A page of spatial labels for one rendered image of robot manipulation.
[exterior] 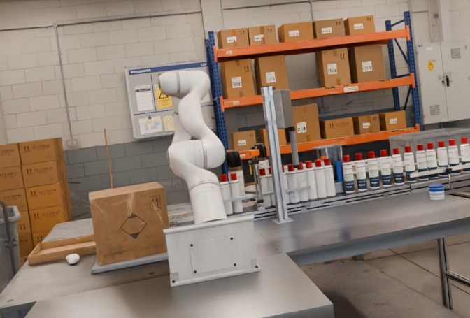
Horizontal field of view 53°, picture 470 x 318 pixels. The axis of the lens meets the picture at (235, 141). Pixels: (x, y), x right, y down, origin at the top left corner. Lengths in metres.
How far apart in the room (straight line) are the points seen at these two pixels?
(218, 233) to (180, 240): 0.13
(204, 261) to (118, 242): 0.47
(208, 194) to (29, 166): 4.03
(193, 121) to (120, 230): 0.53
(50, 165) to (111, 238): 3.65
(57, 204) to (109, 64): 2.31
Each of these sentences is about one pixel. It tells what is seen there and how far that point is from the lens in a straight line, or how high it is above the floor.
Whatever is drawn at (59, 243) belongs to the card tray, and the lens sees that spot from 2.57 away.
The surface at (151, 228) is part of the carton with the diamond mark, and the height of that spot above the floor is 0.96.
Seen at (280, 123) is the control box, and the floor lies 1.31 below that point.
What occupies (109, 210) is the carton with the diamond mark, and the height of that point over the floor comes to 1.06.
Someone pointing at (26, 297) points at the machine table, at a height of 0.83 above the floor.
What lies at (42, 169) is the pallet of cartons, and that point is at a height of 1.07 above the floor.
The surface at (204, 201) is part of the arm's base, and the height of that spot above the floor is 1.08.
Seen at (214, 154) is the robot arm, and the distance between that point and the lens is 1.85.
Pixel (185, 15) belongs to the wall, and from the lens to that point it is 7.05.
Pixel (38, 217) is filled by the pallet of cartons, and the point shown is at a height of 0.54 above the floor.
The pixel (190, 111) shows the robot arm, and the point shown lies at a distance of 1.97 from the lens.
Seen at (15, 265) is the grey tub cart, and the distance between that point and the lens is 4.31.
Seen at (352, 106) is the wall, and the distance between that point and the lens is 7.43.
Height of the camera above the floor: 1.37
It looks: 3 degrees down
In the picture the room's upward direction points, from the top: 7 degrees counter-clockwise
